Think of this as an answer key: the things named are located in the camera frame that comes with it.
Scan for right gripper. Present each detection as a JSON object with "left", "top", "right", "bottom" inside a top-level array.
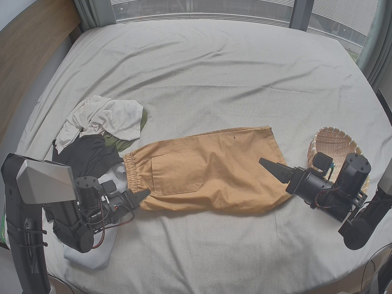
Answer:
[{"left": 259, "top": 157, "right": 336, "bottom": 206}]

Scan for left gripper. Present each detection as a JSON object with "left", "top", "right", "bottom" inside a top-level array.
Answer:
[{"left": 105, "top": 189, "right": 151, "bottom": 223}]

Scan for tan shorts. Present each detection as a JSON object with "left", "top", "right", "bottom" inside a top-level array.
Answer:
[{"left": 122, "top": 125, "right": 291, "bottom": 215}]

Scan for round woven basket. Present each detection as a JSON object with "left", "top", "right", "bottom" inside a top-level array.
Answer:
[{"left": 307, "top": 127, "right": 371, "bottom": 192}]

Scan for bed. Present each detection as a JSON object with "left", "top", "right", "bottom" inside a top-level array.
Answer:
[{"left": 0, "top": 0, "right": 392, "bottom": 294}]

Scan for pile of clothes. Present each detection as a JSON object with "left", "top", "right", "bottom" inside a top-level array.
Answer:
[{"left": 46, "top": 95, "right": 149, "bottom": 270}]

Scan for blue-green curtain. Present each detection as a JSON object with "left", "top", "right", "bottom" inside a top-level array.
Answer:
[
  {"left": 67, "top": 0, "right": 118, "bottom": 31},
  {"left": 357, "top": 0, "right": 392, "bottom": 88}
]

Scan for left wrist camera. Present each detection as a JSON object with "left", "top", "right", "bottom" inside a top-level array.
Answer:
[{"left": 100, "top": 179, "right": 116, "bottom": 197}]

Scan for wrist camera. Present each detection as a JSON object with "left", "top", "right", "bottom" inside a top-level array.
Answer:
[
  {"left": 312, "top": 152, "right": 334, "bottom": 174},
  {"left": 100, "top": 179, "right": 116, "bottom": 197}
]

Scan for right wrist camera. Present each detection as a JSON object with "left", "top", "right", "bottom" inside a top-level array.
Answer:
[{"left": 312, "top": 152, "right": 334, "bottom": 174}]

